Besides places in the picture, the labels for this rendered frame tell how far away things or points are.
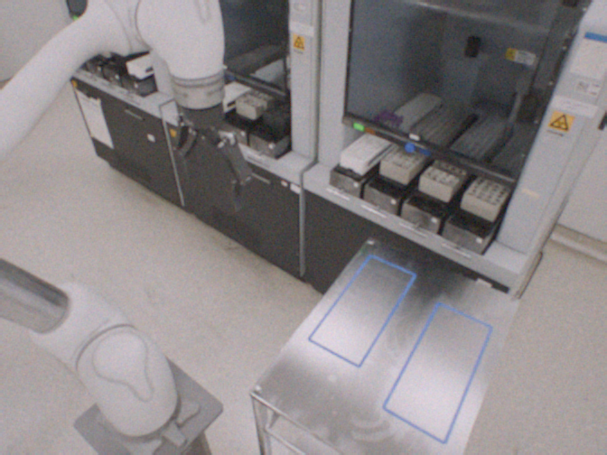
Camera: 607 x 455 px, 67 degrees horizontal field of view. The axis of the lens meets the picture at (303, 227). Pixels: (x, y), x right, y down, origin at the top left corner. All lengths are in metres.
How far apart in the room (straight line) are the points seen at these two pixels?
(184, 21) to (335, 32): 0.88
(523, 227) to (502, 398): 0.86
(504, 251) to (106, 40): 1.27
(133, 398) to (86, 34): 0.68
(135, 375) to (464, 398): 0.71
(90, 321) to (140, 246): 1.58
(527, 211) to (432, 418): 0.72
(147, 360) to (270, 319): 1.25
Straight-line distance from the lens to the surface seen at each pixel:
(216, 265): 2.47
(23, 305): 1.05
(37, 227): 3.05
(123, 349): 1.04
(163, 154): 2.56
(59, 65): 0.83
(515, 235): 1.59
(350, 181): 1.66
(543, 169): 1.45
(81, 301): 1.13
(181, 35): 0.77
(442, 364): 1.18
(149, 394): 1.06
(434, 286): 1.32
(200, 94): 0.82
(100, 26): 0.88
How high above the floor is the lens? 1.79
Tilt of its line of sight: 43 degrees down
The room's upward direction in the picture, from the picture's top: straight up
